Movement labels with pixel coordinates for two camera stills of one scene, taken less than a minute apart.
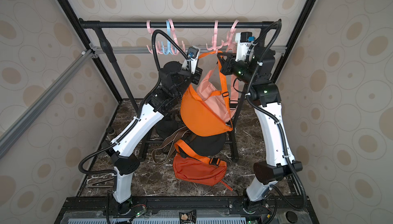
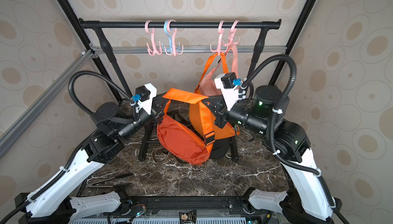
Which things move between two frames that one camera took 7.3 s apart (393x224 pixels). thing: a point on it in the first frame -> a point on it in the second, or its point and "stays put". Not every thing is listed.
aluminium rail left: x=16 y=130 stays put
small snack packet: x=188 y=217 stays put
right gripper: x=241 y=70 -> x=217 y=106
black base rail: x=141 y=208 stays put
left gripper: x=195 y=77 -> x=157 y=107
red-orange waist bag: x=196 y=168 -> x=178 y=141
